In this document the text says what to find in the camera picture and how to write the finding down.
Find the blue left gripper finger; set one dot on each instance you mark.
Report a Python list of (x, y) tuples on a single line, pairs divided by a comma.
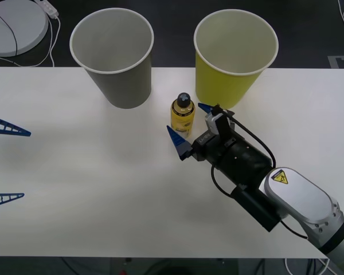
[(24, 133), (20, 195)]

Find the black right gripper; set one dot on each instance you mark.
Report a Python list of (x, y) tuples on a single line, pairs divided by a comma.
[(206, 149)]

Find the yellow plastic bottle black cap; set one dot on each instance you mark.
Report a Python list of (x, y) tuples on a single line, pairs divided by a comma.
[(182, 118)]

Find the silver-grey and black right arm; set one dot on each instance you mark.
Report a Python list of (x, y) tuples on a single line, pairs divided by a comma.
[(298, 194)]

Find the yellow-green plastic bin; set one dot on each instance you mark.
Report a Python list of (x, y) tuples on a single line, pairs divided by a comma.
[(218, 86)]

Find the white round floor base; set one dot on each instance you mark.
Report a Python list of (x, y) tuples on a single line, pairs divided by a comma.
[(0, 37)]

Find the white power strip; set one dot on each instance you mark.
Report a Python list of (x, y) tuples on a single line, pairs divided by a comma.
[(50, 8)]

